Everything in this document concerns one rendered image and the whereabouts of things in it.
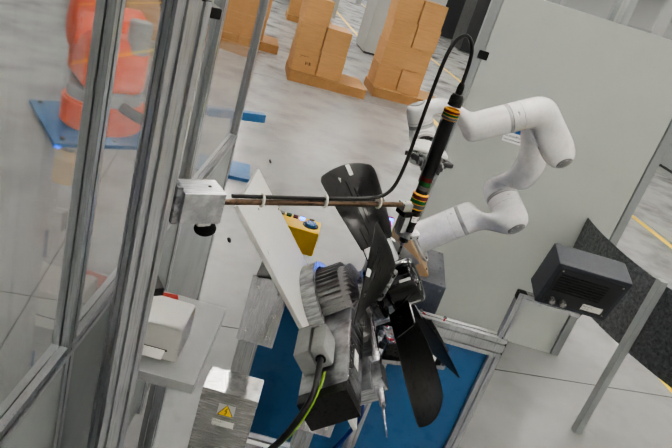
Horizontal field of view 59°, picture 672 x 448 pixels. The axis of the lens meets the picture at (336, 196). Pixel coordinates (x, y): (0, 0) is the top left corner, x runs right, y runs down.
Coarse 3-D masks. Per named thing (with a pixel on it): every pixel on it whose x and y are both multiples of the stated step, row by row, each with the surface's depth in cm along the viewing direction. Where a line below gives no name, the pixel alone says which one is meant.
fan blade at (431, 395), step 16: (400, 336) 155; (416, 336) 149; (400, 352) 154; (416, 352) 148; (416, 368) 148; (432, 368) 139; (416, 384) 147; (432, 384) 139; (416, 400) 148; (432, 400) 139; (416, 416) 148; (432, 416) 140
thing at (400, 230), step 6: (408, 204) 157; (396, 210) 160; (402, 210) 157; (408, 210) 158; (402, 216) 158; (408, 216) 158; (396, 222) 162; (402, 222) 160; (408, 222) 160; (396, 228) 162; (402, 228) 160; (414, 228) 166; (402, 234) 161; (408, 234) 161; (414, 234) 162
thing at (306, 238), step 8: (288, 216) 206; (288, 224) 201; (296, 224) 202; (304, 224) 204; (320, 224) 208; (296, 232) 201; (304, 232) 200; (312, 232) 201; (296, 240) 202; (304, 240) 202; (312, 240) 201; (304, 248) 203; (312, 248) 202
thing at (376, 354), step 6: (372, 318) 154; (372, 324) 152; (372, 330) 151; (372, 336) 149; (372, 342) 148; (372, 348) 146; (378, 348) 146; (372, 354) 145; (378, 354) 144; (372, 360) 144; (378, 390) 137; (378, 396) 136; (384, 396) 135; (384, 402) 134; (384, 408) 133; (384, 414) 132; (384, 420) 131
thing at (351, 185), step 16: (352, 176) 161; (368, 176) 166; (336, 192) 156; (352, 192) 159; (368, 192) 163; (336, 208) 155; (352, 208) 158; (368, 208) 160; (384, 208) 164; (352, 224) 157; (368, 224) 159; (384, 224) 162; (368, 240) 157
